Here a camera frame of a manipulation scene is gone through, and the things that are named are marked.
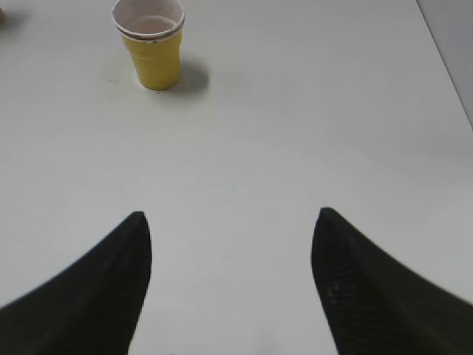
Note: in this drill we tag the yellow paper cup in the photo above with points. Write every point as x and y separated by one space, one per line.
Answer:
152 33

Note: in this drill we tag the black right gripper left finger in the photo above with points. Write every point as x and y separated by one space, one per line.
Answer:
91 307

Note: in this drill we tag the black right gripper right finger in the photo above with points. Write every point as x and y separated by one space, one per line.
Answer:
376 305

